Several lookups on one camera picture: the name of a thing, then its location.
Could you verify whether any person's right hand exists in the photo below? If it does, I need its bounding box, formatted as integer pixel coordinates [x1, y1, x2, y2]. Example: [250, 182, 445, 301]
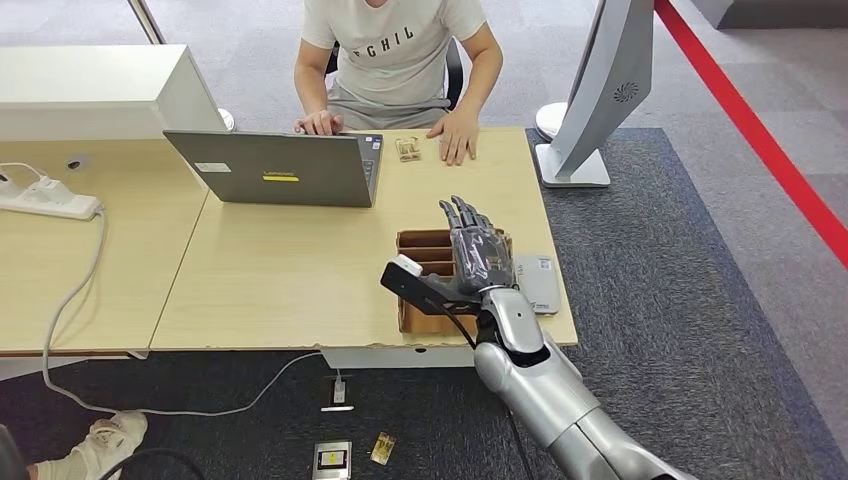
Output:
[294, 111, 346, 137]

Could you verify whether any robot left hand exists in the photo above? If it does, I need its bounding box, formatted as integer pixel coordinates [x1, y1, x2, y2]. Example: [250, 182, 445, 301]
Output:
[437, 194, 518, 297]

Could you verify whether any person's left hand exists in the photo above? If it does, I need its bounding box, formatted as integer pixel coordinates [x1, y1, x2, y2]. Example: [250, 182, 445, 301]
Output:
[427, 109, 480, 167]

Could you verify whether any wooden organizer box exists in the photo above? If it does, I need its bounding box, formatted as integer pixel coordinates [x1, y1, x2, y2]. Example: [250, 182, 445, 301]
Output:
[396, 229, 515, 336]

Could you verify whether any pale grey card reader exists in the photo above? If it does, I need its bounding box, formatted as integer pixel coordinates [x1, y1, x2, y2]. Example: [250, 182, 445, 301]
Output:
[513, 254, 562, 317]

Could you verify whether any person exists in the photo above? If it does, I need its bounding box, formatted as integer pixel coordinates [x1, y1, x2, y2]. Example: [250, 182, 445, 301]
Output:
[293, 0, 505, 167]

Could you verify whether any small golden card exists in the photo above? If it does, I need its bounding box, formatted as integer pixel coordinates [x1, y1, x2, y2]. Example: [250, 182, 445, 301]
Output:
[369, 432, 397, 467]

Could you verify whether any clear plastic wrap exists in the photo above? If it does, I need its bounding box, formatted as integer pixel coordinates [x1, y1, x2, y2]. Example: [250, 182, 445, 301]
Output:
[452, 225, 517, 293]

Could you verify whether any grey laptop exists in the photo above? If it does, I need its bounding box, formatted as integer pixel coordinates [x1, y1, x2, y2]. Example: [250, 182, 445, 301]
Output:
[162, 129, 385, 209]

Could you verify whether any white desk crossbeam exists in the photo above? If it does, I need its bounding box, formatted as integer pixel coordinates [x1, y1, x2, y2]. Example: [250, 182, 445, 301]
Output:
[319, 344, 478, 370]

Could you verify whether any grey standing display kiosk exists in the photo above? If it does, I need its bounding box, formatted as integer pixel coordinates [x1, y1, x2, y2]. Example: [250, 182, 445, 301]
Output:
[535, 0, 657, 189]

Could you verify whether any black floor socket plate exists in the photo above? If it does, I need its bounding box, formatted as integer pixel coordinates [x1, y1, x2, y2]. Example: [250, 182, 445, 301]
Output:
[321, 372, 357, 415]

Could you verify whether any silver floor box yellow label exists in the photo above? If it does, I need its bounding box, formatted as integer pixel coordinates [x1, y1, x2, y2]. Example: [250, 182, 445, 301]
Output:
[312, 440, 354, 480]

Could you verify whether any white power strip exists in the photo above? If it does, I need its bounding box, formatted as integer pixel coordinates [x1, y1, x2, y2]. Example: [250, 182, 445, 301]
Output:
[0, 177, 104, 222]

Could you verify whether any white power plug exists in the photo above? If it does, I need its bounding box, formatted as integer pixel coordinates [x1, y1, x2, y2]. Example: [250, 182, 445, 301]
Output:
[31, 175, 69, 200]

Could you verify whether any red barrier belt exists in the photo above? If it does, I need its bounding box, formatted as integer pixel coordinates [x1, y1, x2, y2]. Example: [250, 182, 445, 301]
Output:
[654, 0, 848, 272]

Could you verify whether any grey bench base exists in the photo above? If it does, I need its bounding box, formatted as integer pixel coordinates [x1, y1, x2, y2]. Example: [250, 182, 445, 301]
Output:
[688, 0, 848, 31]

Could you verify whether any white sneaker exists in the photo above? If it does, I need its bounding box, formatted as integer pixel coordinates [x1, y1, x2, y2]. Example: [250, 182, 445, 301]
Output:
[69, 410, 149, 480]

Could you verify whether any black chair armrest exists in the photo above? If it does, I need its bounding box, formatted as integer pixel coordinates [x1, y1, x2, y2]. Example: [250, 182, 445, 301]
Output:
[0, 423, 28, 480]

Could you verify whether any black camera bracket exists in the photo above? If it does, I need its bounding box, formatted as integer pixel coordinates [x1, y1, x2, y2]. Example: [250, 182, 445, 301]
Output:
[380, 261, 485, 316]

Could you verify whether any black camera cable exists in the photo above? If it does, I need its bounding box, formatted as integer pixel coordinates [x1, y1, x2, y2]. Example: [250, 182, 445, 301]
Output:
[423, 298, 535, 480]

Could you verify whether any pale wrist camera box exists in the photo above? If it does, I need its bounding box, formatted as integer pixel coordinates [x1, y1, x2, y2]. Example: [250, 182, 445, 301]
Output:
[389, 254, 424, 278]

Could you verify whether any thin white cable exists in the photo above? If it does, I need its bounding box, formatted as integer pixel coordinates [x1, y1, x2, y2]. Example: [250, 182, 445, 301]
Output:
[0, 162, 44, 183]

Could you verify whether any grey power cable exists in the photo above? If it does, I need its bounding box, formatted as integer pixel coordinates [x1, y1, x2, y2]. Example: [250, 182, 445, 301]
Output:
[39, 208, 326, 420]

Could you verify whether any black floor cable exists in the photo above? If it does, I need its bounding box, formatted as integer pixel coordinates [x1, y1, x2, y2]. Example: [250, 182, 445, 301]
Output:
[99, 448, 207, 480]

